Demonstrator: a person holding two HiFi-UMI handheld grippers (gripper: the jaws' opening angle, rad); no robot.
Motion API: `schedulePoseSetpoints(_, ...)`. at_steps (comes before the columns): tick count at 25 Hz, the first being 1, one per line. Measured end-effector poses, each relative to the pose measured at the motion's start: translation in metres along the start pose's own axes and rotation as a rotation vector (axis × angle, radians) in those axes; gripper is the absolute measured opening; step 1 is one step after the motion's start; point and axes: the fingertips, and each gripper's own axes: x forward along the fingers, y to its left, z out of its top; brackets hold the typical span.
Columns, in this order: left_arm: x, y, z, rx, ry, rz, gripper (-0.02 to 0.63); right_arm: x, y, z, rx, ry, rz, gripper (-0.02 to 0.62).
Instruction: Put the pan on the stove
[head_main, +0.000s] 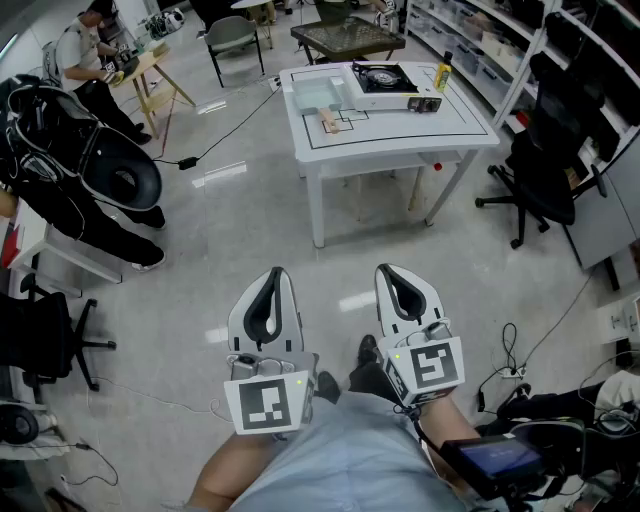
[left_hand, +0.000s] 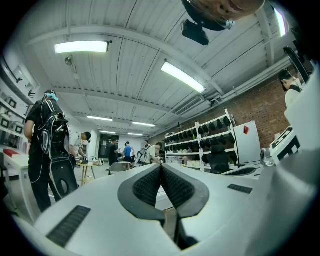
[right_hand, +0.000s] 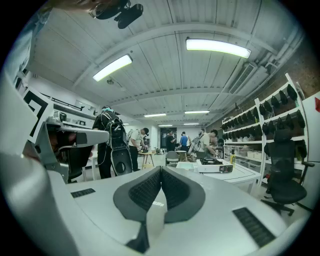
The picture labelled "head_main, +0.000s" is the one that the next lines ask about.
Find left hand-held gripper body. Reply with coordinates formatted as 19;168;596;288
223;349;320;441

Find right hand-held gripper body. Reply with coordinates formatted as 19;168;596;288
382;322;467;407

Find rectangular grey pan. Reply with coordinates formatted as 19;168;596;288
291;76;347;135

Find person's left forearm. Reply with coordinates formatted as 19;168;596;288
187;429;286;512

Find person's right forearm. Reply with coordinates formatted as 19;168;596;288
417;392;486;481

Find person's right shoe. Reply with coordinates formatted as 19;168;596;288
357;333;380;366

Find person's shoe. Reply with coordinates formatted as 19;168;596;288
317;370;342;405
357;333;380;366

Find person's left shoe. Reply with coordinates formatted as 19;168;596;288
317;370;342;405

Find person's black trousers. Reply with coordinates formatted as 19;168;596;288
346;360;401;401

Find person's light blue shirt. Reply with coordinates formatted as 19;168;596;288
227;389;484;512

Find black screen device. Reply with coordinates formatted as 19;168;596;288
442;433;546;501

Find black office chair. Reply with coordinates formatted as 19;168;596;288
474;52;609;250
0;272;117;392

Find white side desk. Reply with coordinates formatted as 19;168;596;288
0;197;124;286

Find white cardboard box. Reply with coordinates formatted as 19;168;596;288
597;294;640;344

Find grey cabinet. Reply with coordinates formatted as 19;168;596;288
564;127;640;292

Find yellow bottle with black cap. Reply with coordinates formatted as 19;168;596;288
433;50;454;93

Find white metal shelving rack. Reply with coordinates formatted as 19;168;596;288
403;0;640;146

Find row of clear storage bins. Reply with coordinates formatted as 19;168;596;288
407;0;501;96

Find wooden round table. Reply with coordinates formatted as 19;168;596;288
107;42;197;140

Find dark wicker glass-top table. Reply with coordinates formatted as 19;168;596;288
289;15;407;66

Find grey-green chair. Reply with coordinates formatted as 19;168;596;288
203;14;266;89

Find small round white table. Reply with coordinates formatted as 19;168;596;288
230;0;277;26

